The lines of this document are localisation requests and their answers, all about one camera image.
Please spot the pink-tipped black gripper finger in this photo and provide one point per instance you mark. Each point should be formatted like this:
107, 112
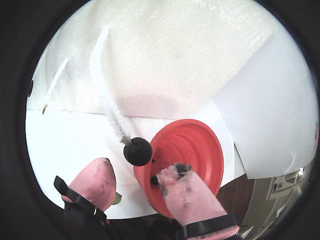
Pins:
95, 185
195, 200

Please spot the black blueberry ball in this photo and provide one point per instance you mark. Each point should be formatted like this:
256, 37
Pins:
30, 87
154, 180
137, 151

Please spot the red collapsible silicone cup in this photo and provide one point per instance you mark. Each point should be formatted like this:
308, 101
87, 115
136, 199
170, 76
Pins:
200, 155

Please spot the small green leaf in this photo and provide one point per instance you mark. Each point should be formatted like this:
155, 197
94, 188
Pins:
117, 198

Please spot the white pipe cleaner stem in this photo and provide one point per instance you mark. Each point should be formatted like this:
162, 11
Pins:
100, 75
53, 87

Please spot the white sparkly foam board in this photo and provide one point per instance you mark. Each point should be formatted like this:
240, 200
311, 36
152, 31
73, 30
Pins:
175, 62

